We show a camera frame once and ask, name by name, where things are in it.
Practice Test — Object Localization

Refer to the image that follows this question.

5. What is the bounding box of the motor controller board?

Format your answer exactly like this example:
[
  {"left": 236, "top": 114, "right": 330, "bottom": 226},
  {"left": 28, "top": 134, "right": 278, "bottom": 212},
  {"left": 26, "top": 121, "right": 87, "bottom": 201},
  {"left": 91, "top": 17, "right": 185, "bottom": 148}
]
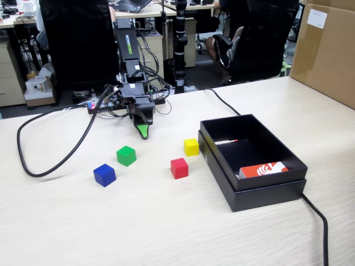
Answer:
[{"left": 86, "top": 100, "right": 111, "bottom": 111}]

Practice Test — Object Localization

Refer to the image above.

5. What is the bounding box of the green patterned bag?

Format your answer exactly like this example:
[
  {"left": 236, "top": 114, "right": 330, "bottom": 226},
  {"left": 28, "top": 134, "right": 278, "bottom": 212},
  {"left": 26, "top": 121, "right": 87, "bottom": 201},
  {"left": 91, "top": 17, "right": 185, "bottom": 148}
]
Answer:
[{"left": 279, "top": 61, "right": 292, "bottom": 79}]

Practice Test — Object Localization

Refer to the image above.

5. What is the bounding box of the seated person with bare legs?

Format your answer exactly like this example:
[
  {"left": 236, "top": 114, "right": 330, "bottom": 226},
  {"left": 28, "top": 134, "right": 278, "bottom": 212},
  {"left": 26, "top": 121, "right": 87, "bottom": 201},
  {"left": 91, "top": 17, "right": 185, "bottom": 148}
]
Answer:
[{"left": 205, "top": 26, "right": 245, "bottom": 60}]

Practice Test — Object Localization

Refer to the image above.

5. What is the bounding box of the green wooden cube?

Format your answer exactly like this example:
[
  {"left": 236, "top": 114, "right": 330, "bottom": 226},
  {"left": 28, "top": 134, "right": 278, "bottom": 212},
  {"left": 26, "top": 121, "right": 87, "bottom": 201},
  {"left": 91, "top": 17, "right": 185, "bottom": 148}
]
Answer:
[{"left": 116, "top": 145, "right": 137, "bottom": 167}]

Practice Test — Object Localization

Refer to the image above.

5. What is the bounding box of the thick black table cable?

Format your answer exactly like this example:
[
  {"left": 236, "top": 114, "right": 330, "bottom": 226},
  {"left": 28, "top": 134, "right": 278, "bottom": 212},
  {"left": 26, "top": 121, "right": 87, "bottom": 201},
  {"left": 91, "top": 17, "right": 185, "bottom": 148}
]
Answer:
[{"left": 200, "top": 87, "right": 329, "bottom": 266}]

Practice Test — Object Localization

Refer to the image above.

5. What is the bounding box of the black high-back office chair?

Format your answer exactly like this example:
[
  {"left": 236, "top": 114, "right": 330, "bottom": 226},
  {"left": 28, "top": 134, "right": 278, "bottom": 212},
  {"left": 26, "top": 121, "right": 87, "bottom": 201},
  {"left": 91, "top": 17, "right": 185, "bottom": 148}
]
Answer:
[{"left": 38, "top": 0, "right": 120, "bottom": 104}]

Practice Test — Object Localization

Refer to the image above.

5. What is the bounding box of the black articulated stand pole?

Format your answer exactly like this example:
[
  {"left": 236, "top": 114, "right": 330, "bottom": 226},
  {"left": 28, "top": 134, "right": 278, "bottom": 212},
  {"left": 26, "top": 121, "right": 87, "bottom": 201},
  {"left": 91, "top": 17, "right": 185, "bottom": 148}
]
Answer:
[{"left": 173, "top": 0, "right": 188, "bottom": 94}]

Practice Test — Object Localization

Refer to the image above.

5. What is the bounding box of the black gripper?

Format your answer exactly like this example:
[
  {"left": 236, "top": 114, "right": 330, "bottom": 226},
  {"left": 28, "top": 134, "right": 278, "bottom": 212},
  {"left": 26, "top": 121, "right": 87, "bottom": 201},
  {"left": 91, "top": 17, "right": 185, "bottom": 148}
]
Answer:
[{"left": 120, "top": 81, "right": 156, "bottom": 140}]

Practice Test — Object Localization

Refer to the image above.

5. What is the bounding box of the black office chair with armrest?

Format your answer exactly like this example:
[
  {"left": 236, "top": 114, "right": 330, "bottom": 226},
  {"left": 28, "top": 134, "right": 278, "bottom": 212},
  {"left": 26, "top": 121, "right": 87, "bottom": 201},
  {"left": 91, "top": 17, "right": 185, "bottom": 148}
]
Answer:
[{"left": 213, "top": 0, "right": 301, "bottom": 84}]

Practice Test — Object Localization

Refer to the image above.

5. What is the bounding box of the white cardboard carton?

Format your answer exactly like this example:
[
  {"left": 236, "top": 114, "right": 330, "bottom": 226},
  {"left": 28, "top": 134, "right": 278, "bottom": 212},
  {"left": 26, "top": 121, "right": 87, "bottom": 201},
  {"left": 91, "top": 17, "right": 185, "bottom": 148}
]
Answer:
[{"left": 23, "top": 90, "right": 58, "bottom": 108}]

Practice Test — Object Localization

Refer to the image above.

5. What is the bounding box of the thick black camera cable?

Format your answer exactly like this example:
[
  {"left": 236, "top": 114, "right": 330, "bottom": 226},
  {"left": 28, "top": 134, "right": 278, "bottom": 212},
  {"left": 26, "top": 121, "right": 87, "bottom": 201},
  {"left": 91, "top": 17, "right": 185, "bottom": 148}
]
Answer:
[{"left": 16, "top": 88, "right": 112, "bottom": 178}]

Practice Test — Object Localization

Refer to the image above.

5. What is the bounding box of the red wooden cube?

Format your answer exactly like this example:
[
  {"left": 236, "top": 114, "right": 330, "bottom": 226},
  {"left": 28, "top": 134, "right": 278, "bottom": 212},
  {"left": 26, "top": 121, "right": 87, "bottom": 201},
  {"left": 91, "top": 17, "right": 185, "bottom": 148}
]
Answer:
[{"left": 170, "top": 157, "right": 189, "bottom": 180}]

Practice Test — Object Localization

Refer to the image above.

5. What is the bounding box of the black open box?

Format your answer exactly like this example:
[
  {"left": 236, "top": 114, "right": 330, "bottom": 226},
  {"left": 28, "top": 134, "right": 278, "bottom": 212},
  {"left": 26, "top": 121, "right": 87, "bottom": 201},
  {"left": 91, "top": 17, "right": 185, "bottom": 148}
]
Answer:
[{"left": 197, "top": 130, "right": 307, "bottom": 213}]

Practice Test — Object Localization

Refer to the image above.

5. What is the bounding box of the blue wooden cube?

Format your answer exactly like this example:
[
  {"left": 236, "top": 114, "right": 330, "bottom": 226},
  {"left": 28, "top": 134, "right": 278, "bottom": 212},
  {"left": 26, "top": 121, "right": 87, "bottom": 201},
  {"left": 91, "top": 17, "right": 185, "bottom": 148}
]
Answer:
[{"left": 93, "top": 163, "right": 116, "bottom": 188}]

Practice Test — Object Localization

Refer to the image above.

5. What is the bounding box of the yellow wooden cube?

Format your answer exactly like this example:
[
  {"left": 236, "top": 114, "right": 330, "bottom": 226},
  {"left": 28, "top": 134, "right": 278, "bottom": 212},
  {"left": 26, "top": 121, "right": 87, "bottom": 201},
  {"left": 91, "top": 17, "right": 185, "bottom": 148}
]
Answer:
[{"left": 183, "top": 138, "right": 200, "bottom": 157}]

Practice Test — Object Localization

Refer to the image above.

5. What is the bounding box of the large brown cardboard box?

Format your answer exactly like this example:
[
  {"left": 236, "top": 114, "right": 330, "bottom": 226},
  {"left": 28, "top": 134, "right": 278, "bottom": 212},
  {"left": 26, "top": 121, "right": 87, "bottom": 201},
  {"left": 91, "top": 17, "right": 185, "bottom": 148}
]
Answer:
[{"left": 289, "top": 0, "right": 355, "bottom": 110}]

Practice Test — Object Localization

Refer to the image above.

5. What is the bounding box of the white product box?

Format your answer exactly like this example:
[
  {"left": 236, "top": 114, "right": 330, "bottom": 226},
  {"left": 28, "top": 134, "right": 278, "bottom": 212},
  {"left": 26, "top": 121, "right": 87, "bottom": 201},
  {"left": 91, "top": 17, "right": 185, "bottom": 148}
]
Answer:
[{"left": 25, "top": 78, "right": 53, "bottom": 95}]

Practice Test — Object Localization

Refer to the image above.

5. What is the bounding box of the black laptop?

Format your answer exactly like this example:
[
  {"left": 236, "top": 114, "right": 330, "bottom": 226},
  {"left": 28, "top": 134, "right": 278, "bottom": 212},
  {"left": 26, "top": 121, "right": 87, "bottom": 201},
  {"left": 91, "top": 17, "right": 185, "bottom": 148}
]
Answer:
[{"left": 108, "top": 0, "right": 153, "bottom": 13}]

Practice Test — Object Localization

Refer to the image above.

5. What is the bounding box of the thin wire bundle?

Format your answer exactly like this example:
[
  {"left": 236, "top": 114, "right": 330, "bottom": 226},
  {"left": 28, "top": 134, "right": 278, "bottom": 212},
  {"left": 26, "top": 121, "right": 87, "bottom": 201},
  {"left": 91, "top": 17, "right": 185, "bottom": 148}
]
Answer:
[{"left": 104, "top": 26, "right": 173, "bottom": 119}]

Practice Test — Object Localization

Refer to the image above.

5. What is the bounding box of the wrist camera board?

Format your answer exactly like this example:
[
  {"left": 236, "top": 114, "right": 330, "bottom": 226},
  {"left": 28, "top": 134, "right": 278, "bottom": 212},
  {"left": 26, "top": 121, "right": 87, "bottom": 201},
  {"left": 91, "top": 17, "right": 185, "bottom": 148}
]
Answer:
[{"left": 104, "top": 85, "right": 124, "bottom": 108}]

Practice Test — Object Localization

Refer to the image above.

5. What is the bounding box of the black box tray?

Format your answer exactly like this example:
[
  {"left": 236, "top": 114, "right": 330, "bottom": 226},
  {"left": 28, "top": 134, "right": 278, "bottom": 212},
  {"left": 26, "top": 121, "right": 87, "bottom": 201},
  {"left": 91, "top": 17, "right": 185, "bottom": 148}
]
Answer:
[{"left": 199, "top": 112, "right": 308, "bottom": 192}]

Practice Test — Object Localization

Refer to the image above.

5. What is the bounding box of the wooden office desk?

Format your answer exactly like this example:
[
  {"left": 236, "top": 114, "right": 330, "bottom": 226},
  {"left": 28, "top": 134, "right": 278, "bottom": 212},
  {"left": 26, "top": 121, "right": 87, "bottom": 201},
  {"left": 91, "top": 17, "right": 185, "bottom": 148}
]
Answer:
[
  {"left": 0, "top": 11, "right": 44, "bottom": 29},
  {"left": 114, "top": 2, "right": 216, "bottom": 19}
]

